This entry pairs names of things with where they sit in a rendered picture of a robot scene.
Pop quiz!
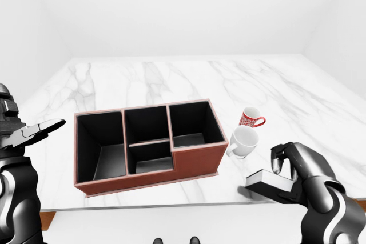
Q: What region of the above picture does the red patterned mug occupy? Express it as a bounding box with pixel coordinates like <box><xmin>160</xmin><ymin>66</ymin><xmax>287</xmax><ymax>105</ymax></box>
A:
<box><xmin>238</xmin><ymin>106</ymin><xmax>266</xmax><ymax>128</ymax></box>

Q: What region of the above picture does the black book with white pages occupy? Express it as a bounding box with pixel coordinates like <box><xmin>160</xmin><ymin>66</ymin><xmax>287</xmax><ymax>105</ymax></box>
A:
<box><xmin>244</xmin><ymin>169</ymin><xmax>298</xmax><ymax>203</ymax></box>

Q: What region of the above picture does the red-brown desk caddy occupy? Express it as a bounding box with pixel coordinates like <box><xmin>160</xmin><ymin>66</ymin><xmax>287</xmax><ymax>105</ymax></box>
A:
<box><xmin>73</xmin><ymin>98</ymin><xmax>229</xmax><ymax>198</ymax></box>

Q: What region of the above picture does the brown wooden panel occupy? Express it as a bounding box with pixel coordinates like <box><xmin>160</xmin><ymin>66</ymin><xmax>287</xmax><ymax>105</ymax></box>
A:
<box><xmin>39</xmin><ymin>211</ymin><xmax>57</xmax><ymax>231</ymax></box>

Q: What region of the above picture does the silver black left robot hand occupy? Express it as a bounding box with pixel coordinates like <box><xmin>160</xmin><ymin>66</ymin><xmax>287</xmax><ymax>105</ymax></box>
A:
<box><xmin>0</xmin><ymin>83</ymin><xmax>67</xmax><ymax>158</ymax></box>

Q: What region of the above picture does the plain white mug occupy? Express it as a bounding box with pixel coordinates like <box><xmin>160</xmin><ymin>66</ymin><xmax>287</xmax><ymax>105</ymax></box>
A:
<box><xmin>226</xmin><ymin>125</ymin><xmax>260</xmax><ymax>159</ymax></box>

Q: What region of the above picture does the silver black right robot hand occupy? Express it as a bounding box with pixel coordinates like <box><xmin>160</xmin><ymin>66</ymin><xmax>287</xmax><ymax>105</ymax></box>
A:
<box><xmin>270</xmin><ymin>142</ymin><xmax>347</xmax><ymax>213</ymax></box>

